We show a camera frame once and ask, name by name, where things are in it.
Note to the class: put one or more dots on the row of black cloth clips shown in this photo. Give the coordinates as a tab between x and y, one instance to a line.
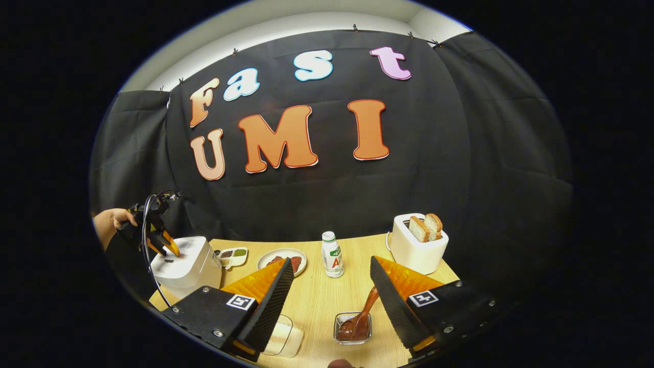
354	27

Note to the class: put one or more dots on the white round plate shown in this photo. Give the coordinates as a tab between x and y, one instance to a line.
265	266

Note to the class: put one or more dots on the white rice cooker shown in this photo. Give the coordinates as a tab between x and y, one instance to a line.
184	268

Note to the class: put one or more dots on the white drink bottle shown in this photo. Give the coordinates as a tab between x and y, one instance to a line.
332	255

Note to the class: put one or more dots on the white toaster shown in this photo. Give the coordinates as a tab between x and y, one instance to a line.
416	255

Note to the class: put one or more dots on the toast bread slice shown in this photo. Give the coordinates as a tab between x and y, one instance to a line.
435	225
419	229

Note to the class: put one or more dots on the clear container of rice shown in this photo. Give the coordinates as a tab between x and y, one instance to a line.
286	337

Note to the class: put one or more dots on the brown wooden spoon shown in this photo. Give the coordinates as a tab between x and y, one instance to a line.
357	322

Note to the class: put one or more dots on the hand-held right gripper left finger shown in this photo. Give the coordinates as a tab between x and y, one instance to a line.
271	306

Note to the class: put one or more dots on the brown meat piece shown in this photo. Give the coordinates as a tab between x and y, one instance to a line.
276	259
296	263

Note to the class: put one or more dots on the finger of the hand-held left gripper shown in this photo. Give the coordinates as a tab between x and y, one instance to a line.
171	245
156	248

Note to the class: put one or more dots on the white divided bean dish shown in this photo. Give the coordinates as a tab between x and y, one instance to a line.
232	255

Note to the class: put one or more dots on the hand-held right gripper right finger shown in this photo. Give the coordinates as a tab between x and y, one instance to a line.
396	312

